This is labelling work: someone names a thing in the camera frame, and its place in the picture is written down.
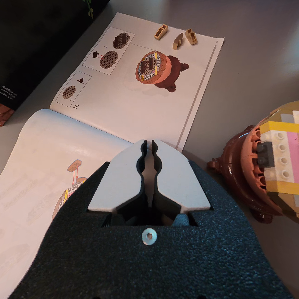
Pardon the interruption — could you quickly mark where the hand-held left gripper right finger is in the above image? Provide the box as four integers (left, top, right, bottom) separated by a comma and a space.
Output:
151, 139, 211, 215

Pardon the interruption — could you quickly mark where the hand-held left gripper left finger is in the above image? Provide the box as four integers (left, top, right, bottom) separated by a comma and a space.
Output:
88, 139, 149, 213

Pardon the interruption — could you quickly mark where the brick pot model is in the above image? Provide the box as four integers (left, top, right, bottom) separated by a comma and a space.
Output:
207, 101, 299, 224

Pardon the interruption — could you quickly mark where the small tan slope brick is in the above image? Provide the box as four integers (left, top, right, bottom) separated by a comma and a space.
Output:
185, 29, 198, 45
154, 24, 168, 40
172, 34, 184, 50

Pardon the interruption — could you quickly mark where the white instruction booklet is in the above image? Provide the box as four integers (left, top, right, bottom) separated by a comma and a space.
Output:
0, 12, 225, 299

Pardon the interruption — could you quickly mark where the black flower print box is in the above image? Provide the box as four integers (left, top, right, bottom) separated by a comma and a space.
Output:
0, 0, 111, 127

